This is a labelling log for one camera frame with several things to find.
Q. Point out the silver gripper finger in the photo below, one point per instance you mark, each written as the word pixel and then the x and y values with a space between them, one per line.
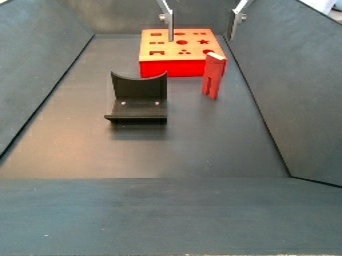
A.
pixel 166 16
pixel 238 17

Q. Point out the red double-square peg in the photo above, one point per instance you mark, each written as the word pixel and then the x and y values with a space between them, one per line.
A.
pixel 214 71

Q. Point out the red shape-sorting board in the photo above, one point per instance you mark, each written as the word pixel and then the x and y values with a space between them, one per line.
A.
pixel 181 57

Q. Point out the black curved holder stand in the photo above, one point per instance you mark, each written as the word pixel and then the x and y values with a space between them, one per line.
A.
pixel 141 98

